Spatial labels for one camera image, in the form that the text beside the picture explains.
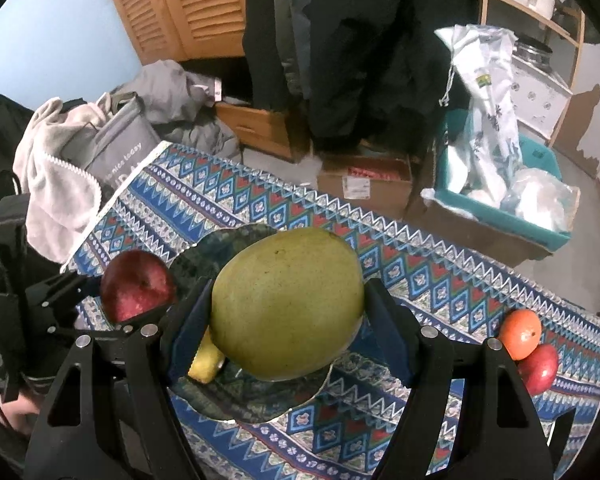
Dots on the yellow pear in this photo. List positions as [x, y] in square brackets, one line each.
[205, 362]

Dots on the clear plastic bag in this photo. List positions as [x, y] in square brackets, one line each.
[540, 195]

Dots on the white floral bag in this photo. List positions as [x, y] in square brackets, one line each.
[485, 100]

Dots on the orange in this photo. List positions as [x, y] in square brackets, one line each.
[520, 332]

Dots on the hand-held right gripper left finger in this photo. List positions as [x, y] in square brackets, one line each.
[192, 330]

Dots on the white towel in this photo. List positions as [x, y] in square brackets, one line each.
[55, 185]

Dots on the teal plastic crate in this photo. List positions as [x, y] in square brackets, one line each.
[505, 222]

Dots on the black bag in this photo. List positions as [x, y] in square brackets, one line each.
[0, 130]

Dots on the grey tote bag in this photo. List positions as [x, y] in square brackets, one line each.
[120, 145]

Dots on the cardboard box with red label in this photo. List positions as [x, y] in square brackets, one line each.
[370, 200]

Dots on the wooden louvred wardrobe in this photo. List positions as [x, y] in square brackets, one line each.
[190, 5]

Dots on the green mango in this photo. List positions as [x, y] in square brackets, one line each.
[285, 305]

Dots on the wooden shelf rack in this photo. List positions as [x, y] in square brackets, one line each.
[577, 45]

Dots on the black hanging jacket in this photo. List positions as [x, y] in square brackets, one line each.
[370, 60]

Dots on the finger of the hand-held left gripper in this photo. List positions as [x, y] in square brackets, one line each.
[115, 329]
[60, 290]

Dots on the dark green glass plate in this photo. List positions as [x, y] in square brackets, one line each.
[200, 260]

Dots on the grey clothing pile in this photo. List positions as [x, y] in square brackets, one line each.
[165, 85]

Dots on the red apple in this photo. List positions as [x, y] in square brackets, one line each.
[542, 367]
[135, 285]

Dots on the large cardboard box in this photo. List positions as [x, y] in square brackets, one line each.
[455, 232]

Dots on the grey hanging jacket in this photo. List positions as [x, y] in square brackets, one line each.
[292, 25]

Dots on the blue patterned tablecloth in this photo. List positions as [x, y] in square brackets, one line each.
[405, 260]

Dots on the metal pot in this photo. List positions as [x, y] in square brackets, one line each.
[532, 52]

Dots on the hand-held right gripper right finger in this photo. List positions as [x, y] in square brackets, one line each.
[385, 330]

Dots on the wooden drawer box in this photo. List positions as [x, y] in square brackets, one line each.
[260, 130]

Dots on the person's left hand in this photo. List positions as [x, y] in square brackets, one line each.
[17, 410]

